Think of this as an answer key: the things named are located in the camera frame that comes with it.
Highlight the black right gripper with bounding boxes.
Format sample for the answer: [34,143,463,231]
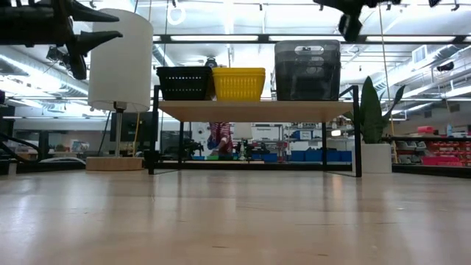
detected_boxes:
[312,0,402,43]

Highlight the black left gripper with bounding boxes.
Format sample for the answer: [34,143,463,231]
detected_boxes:
[0,0,124,81]

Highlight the translucent gray plastic bin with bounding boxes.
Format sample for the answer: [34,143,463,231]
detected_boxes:
[274,39,342,102]

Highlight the black plastic basket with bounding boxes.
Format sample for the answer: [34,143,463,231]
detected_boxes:
[156,66,215,102]

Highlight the yellow plastic basket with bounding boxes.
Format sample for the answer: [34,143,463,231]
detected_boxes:
[211,67,266,102]

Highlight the white shade lamp wooden base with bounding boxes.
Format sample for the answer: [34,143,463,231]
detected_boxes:
[85,7,155,172]

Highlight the ceiling air vent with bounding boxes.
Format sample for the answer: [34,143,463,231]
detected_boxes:
[411,44,428,65]

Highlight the snake plant in white pot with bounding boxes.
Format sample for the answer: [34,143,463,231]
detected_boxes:
[344,76,406,174]

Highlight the black monitor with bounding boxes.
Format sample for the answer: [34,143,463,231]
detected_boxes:
[110,112,159,144]

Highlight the small white background lamp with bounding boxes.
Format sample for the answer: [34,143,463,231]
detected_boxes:
[233,122,254,161]

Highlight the white machine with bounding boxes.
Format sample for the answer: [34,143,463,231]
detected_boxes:
[191,122,213,157]

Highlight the rack with red bins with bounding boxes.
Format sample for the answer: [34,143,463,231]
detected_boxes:
[393,135,471,167]

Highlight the person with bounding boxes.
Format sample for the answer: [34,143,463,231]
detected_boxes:
[207,122,235,156]

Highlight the yellow hanging cable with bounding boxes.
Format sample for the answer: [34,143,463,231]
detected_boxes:
[378,3,397,154]

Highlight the white hanging ring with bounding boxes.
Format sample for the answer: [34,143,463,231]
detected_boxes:
[167,0,187,26]

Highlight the wooden shelf with black frame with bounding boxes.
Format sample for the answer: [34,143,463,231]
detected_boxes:
[146,84,364,178]

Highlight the black cable loop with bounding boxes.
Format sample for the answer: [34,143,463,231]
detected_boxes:
[0,132,41,163]

